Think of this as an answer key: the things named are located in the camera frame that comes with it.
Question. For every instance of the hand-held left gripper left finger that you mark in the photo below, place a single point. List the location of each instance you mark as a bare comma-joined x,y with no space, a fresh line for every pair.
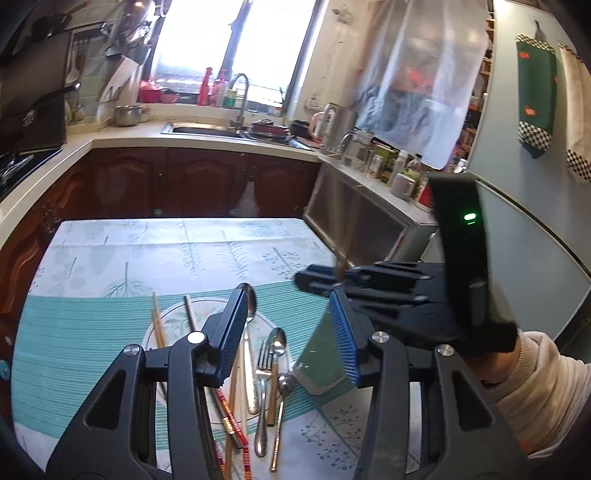
233,332

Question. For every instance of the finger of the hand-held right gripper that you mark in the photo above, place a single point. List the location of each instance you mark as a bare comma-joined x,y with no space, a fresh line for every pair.
406,274
318,277

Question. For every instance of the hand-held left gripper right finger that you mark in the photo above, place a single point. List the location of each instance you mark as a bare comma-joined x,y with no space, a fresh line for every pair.
344,341

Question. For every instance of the green utensil holder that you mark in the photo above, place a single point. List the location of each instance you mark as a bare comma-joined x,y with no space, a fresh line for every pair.
323,360

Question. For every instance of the large silver spoon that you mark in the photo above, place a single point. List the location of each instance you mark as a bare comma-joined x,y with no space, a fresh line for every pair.
252,392

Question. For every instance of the small silver spoon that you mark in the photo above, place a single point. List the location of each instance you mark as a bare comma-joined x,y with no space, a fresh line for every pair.
285,384

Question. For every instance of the silver fork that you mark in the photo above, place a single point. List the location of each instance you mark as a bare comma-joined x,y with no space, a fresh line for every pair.
262,438

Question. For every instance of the person's right forearm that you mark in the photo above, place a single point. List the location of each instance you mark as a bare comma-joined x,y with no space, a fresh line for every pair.
540,397

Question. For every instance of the stainless steel cabinet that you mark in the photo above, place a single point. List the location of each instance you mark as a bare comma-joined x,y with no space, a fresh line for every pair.
360,217

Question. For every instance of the red-labelled tub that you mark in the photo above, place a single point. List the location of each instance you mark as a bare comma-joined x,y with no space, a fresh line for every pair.
425,193

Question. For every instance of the white mug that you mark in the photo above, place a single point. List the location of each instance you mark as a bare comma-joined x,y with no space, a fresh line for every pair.
404,185

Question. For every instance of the white plastic bag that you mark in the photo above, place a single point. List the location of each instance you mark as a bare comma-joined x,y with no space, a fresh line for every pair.
249,198

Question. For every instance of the row of condiment bottles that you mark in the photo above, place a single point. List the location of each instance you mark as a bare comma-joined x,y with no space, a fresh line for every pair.
385,161

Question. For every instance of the glass pitcher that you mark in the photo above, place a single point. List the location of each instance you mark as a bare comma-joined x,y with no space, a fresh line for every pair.
353,147

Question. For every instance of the printed teal white tablecloth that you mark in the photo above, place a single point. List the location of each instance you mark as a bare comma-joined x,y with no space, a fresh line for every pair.
92,332

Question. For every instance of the dark bowl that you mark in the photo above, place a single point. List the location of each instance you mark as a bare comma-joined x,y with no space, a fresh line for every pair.
300,128

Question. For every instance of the red dish on drainer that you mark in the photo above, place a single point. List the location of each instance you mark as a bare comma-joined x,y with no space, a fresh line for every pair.
270,129

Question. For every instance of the steel electric kettle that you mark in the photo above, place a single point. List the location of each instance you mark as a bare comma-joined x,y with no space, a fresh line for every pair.
337,122

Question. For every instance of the brown wooden kitchen cabinets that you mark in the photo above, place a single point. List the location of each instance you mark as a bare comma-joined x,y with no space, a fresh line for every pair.
194,180

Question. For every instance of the pantry shelf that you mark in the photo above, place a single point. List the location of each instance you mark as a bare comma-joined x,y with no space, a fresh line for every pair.
480,92

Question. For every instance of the green hanging towel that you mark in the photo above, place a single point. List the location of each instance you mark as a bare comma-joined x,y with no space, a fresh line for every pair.
535,92

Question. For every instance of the white checkered hanging towel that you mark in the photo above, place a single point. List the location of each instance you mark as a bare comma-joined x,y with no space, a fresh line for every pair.
577,115

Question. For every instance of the clear plastic sheet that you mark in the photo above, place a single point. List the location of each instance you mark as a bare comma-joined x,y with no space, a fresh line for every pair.
438,69

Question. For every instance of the steel kitchen sink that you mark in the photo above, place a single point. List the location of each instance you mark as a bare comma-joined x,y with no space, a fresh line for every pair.
198,128

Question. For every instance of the green dish soap bottle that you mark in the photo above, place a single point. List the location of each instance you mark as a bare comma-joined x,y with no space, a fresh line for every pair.
231,99

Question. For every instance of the steel kitchen faucet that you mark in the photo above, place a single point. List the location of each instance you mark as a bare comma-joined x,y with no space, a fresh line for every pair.
240,92

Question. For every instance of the pink soap bottle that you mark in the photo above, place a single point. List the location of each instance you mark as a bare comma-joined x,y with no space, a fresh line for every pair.
220,90

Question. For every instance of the red spray bottle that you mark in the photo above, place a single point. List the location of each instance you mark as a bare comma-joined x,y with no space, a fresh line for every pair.
204,87

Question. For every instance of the white kitchen countertop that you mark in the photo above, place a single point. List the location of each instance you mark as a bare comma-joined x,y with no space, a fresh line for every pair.
115,136

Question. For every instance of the blue cabinet knob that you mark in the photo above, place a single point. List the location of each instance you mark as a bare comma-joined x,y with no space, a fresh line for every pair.
2,369

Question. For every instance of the steel cooking pot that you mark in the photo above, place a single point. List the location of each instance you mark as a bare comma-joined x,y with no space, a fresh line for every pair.
129,115

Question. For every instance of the red plastic bowl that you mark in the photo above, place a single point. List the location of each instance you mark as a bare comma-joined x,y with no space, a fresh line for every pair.
150,92

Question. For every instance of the kitchen window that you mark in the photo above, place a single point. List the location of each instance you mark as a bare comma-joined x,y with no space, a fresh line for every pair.
194,46

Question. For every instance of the black gas stove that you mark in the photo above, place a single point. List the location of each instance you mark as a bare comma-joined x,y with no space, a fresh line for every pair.
18,168

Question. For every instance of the pale cutting board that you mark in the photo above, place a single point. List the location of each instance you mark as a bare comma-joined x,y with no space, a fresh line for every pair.
117,81

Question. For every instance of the white wall socket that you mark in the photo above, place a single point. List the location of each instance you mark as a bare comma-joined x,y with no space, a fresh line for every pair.
315,100

